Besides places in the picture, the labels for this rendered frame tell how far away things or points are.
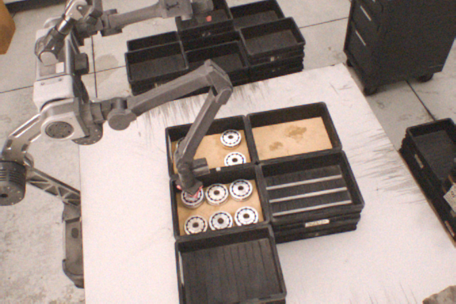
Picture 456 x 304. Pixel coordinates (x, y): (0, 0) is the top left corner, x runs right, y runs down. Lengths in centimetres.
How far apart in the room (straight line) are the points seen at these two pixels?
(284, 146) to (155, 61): 136
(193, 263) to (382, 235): 85
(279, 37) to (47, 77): 196
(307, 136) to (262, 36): 124
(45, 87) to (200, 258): 91
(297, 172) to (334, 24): 232
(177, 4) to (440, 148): 195
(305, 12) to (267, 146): 233
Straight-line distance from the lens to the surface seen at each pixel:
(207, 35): 336
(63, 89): 166
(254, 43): 326
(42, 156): 360
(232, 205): 204
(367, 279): 208
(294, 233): 203
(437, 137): 314
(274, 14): 370
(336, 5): 446
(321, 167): 216
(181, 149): 178
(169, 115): 258
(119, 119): 160
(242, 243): 196
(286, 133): 227
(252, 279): 190
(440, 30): 343
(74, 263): 277
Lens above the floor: 261
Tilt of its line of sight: 51 degrees down
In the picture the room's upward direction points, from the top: 7 degrees counter-clockwise
